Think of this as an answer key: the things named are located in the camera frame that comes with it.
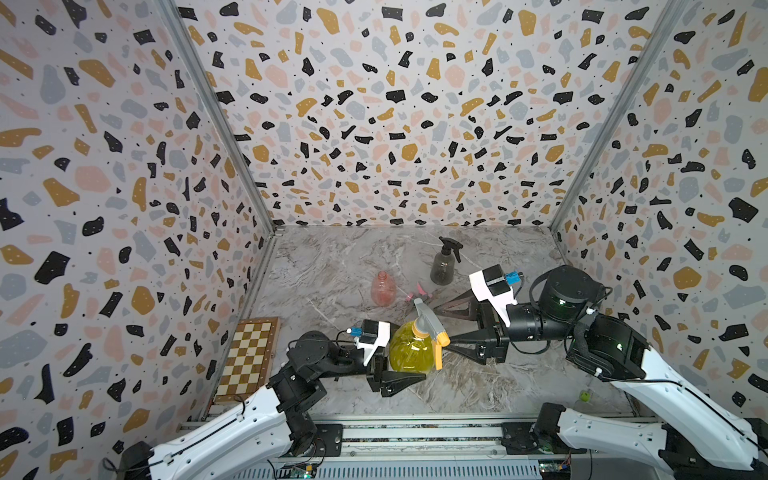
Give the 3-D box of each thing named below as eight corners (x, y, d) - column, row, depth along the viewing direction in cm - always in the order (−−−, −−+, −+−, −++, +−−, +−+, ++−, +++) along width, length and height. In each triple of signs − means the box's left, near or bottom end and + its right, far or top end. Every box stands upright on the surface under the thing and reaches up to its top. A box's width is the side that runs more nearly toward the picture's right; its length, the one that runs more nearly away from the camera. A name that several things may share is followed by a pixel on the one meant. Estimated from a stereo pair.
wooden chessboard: (221, 402, 81) (215, 399, 79) (243, 324, 96) (239, 319, 94) (267, 398, 82) (262, 395, 79) (282, 322, 97) (278, 316, 94)
